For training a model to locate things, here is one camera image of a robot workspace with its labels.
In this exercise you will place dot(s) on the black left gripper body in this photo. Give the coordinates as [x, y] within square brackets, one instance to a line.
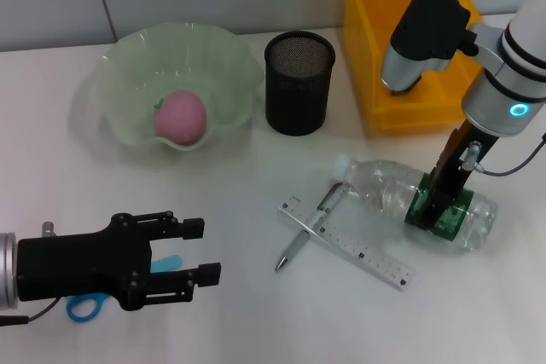
[77, 266]

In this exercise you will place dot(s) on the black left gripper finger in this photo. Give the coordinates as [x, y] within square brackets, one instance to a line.
[209, 274]
[193, 228]

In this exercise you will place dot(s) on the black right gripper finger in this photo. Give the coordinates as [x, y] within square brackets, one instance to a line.
[439, 210]

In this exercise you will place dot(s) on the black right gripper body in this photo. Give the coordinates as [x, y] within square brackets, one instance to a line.
[460, 159]

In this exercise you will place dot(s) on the clear water bottle green label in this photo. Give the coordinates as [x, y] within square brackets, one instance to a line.
[375, 176]

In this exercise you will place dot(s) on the pink peach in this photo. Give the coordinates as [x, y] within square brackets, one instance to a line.
[181, 119]

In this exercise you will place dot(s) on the blue scissors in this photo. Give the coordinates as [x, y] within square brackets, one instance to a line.
[168, 262]

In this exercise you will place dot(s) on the clear plastic ruler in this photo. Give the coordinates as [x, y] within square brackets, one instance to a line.
[375, 261]

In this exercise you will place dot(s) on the silver ballpoint pen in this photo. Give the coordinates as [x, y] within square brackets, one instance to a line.
[298, 240]

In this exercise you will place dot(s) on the black mesh pen holder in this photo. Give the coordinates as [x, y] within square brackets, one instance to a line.
[294, 95]

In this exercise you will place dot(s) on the green glass fruit plate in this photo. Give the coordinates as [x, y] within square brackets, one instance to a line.
[170, 61]

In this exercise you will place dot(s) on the yellow plastic storage bin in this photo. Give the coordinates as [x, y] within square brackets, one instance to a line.
[371, 40]

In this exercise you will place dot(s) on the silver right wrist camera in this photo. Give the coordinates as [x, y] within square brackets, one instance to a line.
[426, 19]

